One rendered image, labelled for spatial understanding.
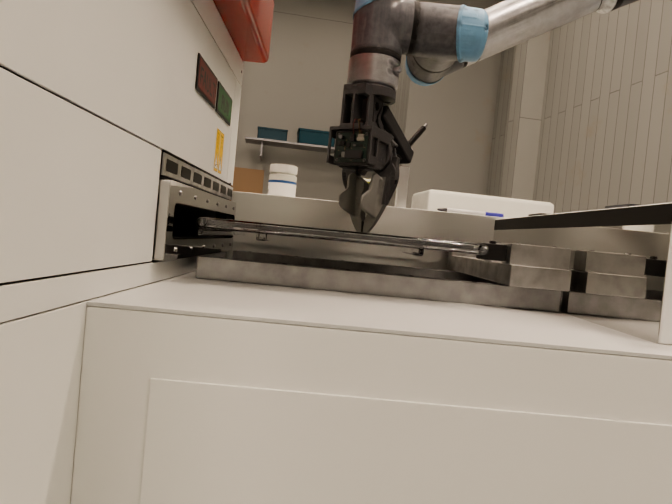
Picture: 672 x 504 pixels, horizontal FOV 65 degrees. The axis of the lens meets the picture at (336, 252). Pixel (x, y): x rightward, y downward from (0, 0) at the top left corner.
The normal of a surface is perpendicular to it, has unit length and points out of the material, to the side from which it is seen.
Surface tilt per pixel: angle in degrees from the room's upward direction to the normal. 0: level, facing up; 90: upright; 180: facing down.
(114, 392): 90
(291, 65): 90
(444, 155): 90
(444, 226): 90
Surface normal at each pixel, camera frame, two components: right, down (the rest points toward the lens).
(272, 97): 0.14, 0.04
